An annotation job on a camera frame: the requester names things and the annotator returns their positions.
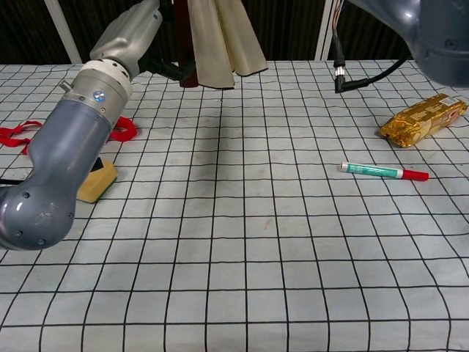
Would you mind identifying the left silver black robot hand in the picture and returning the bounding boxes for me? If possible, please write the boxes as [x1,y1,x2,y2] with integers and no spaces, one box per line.
[89,0,196,80]

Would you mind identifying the paper folding fan dark ribs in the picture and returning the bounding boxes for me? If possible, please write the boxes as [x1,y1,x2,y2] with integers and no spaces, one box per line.
[171,0,270,90]

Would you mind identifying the red ribbon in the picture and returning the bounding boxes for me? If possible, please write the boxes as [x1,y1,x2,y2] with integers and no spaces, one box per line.
[0,116,139,155]

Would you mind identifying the yellow sponge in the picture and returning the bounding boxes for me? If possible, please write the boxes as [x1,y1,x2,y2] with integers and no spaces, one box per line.
[75,157,118,203]

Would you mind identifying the black pleated curtain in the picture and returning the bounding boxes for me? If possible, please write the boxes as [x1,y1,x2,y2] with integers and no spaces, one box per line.
[0,0,415,65]

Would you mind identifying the light blue checked tablecloth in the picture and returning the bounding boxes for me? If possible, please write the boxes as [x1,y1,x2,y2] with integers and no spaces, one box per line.
[0,58,469,352]

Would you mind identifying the green white marker red cap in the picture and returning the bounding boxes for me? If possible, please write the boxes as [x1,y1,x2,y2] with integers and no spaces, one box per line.
[337,161,429,182]

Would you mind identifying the gold foil snack package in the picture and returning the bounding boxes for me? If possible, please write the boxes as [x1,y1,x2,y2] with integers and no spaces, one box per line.
[378,92,469,149]

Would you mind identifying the white frame post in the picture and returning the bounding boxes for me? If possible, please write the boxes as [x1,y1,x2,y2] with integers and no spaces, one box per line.
[45,0,83,65]
[314,0,347,62]

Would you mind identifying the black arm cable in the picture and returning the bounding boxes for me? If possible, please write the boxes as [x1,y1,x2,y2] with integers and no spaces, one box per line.
[331,0,415,95]

